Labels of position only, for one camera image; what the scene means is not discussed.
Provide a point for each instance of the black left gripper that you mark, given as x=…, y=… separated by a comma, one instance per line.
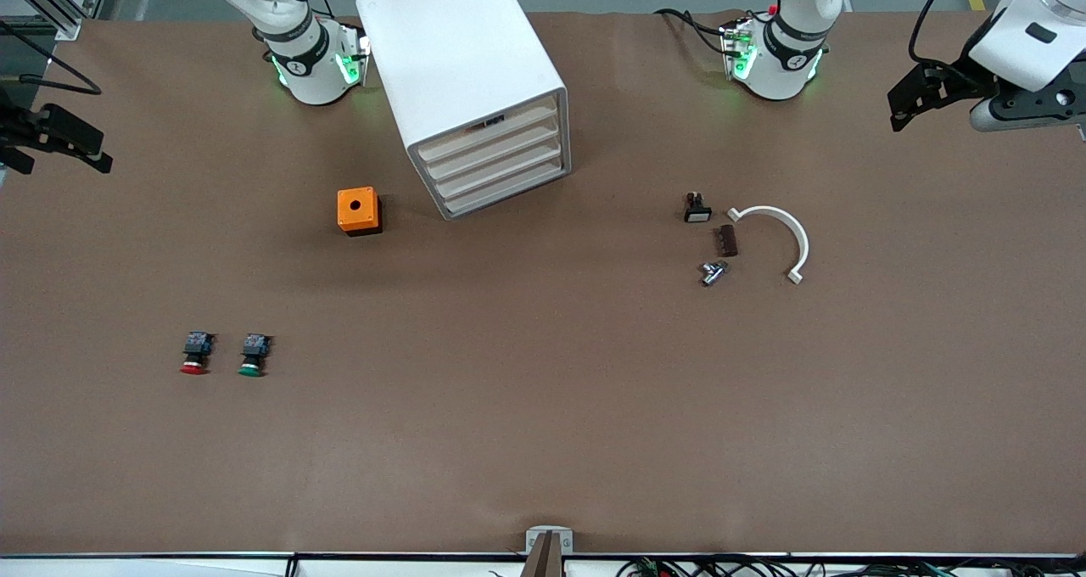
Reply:
x=956, y=82

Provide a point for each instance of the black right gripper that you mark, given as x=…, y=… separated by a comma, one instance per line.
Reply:
x=21, y=129

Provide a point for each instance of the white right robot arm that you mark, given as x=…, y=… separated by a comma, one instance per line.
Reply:
x=305, y=76

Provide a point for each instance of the black white square push button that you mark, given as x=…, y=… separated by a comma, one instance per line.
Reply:
x=697, y=210

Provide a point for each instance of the red push button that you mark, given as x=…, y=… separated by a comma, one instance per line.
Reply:
x=196, y=352

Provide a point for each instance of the green push button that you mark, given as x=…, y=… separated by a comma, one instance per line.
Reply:
x=254, y=355

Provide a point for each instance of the dark brown plastic cylinder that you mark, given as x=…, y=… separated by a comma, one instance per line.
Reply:
x=728, y=241

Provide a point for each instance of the chrome metal valve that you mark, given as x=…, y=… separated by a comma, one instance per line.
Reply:
x=713, y=273

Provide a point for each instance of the aluminium frame profile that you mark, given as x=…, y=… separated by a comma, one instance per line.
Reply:
x=64, y=21

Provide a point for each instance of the orange button enclosure box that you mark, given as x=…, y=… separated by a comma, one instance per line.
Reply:
x=356, y=208

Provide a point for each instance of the white table edge rail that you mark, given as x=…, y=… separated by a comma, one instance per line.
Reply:
x=170, y=567

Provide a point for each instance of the grey metal camera bracket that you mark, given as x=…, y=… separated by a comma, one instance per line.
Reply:
x=549, y=543

